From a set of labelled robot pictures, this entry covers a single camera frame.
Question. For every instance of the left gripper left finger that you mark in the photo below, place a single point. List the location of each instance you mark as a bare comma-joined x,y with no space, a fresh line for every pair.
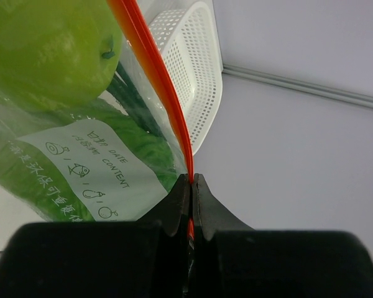
147,257

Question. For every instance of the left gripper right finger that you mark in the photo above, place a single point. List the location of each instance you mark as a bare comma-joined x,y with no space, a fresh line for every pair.
234,260

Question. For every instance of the clear zip bag orange seal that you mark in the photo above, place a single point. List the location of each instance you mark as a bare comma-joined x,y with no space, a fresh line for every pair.
142,63

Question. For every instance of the green fake lettuce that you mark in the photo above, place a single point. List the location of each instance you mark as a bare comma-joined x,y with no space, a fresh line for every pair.
90,163

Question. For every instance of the green fake apple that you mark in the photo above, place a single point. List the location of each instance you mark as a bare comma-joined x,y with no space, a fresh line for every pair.
56,53

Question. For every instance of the white perforated plastic basket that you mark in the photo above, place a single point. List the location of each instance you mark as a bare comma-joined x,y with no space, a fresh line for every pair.
186,36

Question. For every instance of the right aluminium frame post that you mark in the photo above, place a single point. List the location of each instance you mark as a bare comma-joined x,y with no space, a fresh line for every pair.
299,86

